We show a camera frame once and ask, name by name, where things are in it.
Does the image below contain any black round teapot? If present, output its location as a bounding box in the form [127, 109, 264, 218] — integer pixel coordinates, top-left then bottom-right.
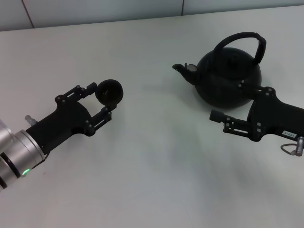
[172, 31, 267, 110]

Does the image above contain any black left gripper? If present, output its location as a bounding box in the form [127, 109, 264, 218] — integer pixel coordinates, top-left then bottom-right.
[26, 82, 119, 152]

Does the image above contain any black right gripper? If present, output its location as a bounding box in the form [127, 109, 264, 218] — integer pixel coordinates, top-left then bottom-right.
[209, 80, 304, 143]

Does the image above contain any left gripper connector cable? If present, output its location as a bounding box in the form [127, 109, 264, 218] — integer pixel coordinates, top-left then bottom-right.
[24, 114, 37, 125]

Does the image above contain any small dark teacup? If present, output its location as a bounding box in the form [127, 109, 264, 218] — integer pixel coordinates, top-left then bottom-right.
[94, 79, 124, 106]

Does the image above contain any right gripper connector cable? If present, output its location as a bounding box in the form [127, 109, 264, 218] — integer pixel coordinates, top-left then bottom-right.
[281, 136, 304, 157]

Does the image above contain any gripper connector cable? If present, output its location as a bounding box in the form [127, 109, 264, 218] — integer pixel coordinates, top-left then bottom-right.
[24, 114, 37, 125]
[281, 136, 304, 157]

